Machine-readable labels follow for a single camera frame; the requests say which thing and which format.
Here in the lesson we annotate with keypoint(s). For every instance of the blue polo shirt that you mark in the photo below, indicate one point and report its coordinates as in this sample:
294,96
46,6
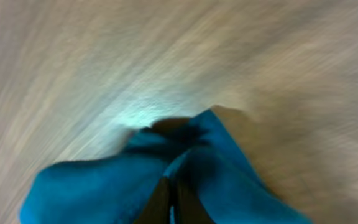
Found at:
198,151

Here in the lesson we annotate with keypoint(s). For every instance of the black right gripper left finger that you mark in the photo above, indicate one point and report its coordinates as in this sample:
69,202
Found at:
157,209

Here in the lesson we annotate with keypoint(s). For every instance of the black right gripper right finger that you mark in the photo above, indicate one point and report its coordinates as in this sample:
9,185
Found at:
188,208

